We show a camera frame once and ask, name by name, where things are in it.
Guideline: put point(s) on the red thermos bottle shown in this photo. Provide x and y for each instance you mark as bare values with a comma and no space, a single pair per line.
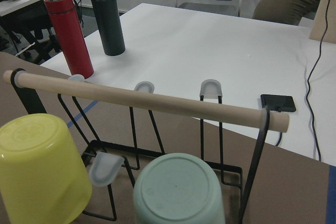
64,18

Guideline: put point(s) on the black wire cup rack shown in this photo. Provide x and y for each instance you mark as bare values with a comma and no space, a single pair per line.
263,119

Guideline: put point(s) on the small black device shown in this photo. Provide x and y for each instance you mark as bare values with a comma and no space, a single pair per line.
279,103

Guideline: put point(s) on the mint green cup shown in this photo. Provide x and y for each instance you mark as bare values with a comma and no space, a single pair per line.
178,188

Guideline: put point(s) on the black thermos bottle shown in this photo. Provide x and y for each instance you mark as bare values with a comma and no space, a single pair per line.
109,26

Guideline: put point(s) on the yellow cup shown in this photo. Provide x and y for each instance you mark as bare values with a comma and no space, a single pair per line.
43,178

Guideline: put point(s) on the cardboard board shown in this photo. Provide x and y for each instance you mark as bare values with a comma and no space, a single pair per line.
325,17

